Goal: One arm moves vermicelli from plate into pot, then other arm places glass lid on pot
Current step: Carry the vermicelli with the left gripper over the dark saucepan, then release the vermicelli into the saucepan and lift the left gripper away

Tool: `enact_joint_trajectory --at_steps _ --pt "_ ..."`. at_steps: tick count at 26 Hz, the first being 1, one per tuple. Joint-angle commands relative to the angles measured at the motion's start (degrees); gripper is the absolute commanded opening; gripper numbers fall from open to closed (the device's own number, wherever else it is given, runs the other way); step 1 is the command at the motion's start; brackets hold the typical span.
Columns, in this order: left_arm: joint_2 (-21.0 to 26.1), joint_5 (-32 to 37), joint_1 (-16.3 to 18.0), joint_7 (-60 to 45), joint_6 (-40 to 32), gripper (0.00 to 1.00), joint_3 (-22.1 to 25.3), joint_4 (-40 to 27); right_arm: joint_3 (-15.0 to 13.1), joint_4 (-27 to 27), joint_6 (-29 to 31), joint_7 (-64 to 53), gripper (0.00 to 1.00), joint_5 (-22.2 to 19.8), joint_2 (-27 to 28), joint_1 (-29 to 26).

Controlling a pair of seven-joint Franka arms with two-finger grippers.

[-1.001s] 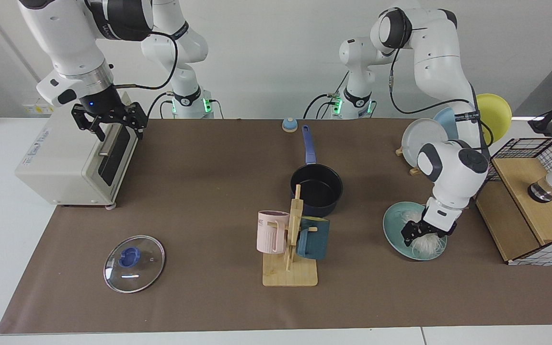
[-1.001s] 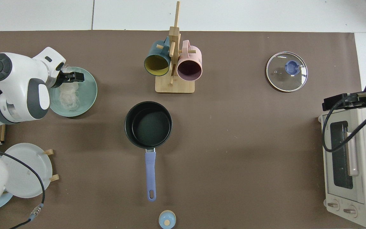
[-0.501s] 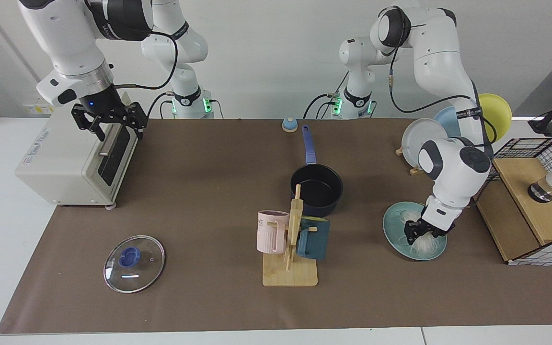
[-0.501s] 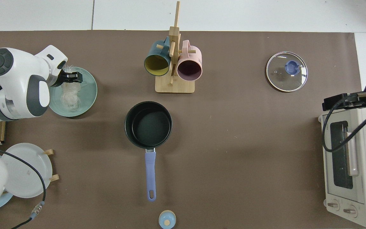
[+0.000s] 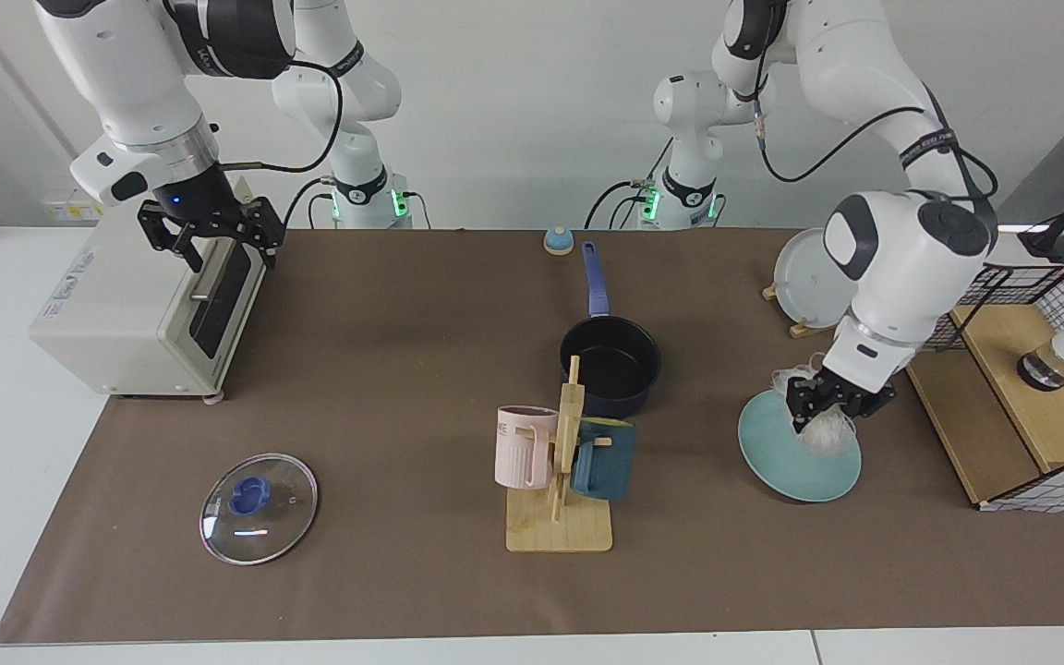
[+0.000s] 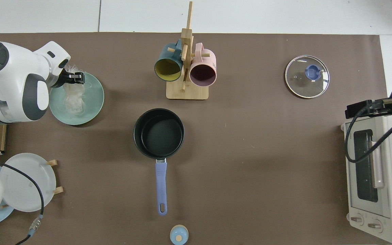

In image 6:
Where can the wooden cup stand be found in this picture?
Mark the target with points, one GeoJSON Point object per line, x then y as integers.
{"type": "Point", "coordinates": [187, 92]}

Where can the pink ribbed cup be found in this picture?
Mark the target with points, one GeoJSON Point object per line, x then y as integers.
{"type": "Point", "coordinates": [202, 75]}

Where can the small blue round thing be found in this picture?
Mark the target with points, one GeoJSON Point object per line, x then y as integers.
{"type": "Point", "coordinates": [175, 234]}

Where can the white plate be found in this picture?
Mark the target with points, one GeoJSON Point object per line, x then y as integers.
{"type": "Point", "coordinates": [22, 194]}

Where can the green plate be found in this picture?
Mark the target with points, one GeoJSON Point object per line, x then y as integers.
{"type": "Point", "coordinates": [94, 98]}

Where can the wooden plate rack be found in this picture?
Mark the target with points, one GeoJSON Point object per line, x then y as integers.
{"type": "Point", "coordinates": [52, 163]}

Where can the white vermicelli bundle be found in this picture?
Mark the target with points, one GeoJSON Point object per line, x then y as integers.
{"type": "Point", "coordinates": [73, 100]}

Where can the dark teal cup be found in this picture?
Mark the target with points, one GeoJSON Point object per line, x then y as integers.
{"type": "Point", "coordinates": [168, 69]}

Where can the glass lid with blue knob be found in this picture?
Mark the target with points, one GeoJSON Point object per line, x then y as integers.
{"type": "Point", "coordinates": [313, 72]}

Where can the brown table cloth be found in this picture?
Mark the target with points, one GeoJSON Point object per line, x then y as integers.
{"type": "Point", "coordinates": [250, 153]}

